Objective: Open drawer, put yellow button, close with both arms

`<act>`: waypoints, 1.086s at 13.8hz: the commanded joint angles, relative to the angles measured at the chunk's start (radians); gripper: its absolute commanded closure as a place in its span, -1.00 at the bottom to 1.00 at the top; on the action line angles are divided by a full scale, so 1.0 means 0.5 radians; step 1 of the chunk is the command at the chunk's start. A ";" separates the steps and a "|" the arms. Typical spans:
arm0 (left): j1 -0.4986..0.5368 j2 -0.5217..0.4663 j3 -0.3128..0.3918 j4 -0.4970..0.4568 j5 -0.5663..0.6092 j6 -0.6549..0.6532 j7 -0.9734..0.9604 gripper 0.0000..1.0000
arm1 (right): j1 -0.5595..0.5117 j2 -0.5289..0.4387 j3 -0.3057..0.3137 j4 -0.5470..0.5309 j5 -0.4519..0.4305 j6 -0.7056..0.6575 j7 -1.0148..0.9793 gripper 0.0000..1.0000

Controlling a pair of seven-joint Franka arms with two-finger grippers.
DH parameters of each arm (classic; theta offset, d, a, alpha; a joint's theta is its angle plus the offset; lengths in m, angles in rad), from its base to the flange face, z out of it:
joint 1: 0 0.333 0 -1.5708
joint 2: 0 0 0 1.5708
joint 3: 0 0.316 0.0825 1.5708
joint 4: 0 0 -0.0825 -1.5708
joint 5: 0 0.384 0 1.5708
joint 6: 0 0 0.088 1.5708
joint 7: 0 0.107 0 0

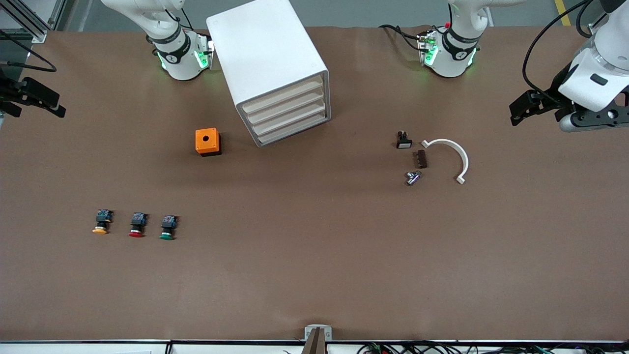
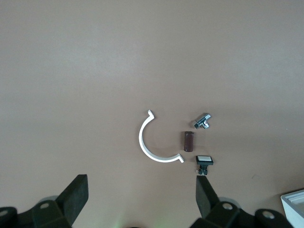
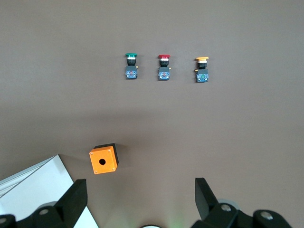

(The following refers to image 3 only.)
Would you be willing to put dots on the green mushroom push button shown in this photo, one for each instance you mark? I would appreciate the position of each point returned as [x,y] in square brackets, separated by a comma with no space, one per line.
[131,72]

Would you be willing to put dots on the white drawer cabinet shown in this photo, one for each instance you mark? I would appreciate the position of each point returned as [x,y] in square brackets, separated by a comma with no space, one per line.
[35,185]

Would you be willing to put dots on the orange button enclosure box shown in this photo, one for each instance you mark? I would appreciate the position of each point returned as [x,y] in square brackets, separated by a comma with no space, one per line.
[108,164]

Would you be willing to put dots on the red mushroom push button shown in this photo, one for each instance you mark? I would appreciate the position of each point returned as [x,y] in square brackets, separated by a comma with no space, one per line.
[164,74]

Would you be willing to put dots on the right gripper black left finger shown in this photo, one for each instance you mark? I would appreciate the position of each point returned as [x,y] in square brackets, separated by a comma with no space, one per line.
[71,202]

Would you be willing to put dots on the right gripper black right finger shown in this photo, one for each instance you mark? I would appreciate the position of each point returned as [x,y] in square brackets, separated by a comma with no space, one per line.
[209,204]

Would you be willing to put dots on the yellow mushroom push button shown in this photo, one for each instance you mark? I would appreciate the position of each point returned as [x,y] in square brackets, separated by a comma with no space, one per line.
[202,75]

